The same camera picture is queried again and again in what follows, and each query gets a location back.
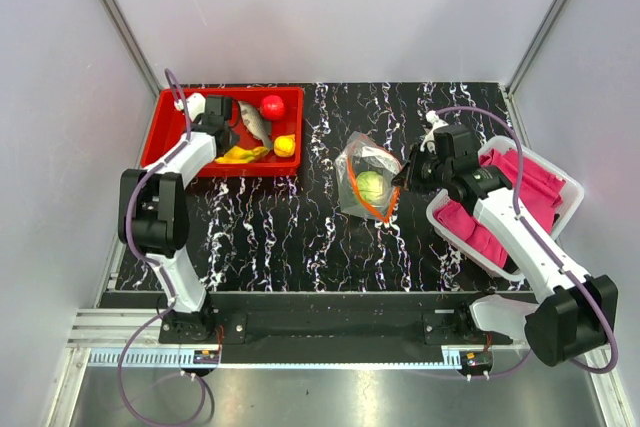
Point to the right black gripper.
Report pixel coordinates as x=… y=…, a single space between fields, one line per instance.
x=408 y=174

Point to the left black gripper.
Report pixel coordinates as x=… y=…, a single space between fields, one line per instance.
x=233 y=141

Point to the yellow fake banana bunch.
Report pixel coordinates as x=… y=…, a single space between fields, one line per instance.
x=239 y=155

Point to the green fake cabbage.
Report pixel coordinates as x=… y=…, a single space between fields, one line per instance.
x=372 y=187

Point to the clear zip top bag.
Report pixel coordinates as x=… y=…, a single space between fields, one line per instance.
x=359 y=155

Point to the grey fake fish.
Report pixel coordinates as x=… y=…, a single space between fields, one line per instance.
x=259 y=128

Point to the red fake apple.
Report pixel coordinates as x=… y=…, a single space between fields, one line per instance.
x=272 y=108

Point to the yellow orange fake fruit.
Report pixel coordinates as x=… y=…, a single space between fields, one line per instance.
x=284 y=146

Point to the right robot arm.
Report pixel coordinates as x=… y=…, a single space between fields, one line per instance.
x=574 y=312

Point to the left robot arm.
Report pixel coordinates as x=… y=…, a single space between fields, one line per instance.
x=153 y=216

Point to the red plastic bin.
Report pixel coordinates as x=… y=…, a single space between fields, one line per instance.
x=168 y=125

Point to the pink cloth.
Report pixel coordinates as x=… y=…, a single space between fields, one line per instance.
x=540 y=194

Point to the white plastic basket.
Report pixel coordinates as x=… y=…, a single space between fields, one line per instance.
x=572 y=194

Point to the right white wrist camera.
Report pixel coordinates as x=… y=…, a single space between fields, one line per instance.
x=434 y=123

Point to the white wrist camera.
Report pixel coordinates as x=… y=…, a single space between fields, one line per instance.
x=434 y=123
x=196 y=104

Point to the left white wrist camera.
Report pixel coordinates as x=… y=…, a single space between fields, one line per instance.
x=196 y=104

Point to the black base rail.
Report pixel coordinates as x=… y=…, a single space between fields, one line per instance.
x=244 y=318

